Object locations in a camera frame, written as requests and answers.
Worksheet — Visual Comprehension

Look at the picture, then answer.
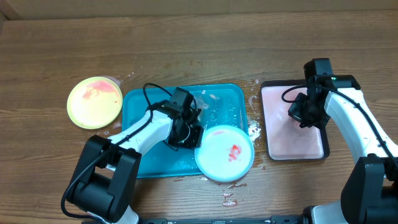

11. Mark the teal plastic tray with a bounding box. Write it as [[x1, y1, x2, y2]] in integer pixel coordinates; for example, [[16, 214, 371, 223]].
[[122, 83, 248, 179]]

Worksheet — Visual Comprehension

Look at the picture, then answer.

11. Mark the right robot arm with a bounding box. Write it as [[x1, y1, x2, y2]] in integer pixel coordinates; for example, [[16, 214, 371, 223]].
[[288, 58, 397, 224]]

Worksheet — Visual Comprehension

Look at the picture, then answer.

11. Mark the light blue plate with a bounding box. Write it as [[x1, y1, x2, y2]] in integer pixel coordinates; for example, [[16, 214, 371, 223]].
[[195, 125, 254, 182]]

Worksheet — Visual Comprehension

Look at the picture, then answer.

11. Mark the black tray with soapy water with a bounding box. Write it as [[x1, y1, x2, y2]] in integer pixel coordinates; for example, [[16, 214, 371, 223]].
[[260, 80, 330, 161]]

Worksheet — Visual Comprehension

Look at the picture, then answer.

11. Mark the yellow-green plate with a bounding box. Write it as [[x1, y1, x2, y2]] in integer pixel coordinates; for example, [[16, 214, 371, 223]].
[[67, 77, 123, 129]]

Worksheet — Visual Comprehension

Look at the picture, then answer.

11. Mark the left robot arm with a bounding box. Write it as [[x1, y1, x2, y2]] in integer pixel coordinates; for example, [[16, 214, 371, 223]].
[[60, 87, 203, 223]]

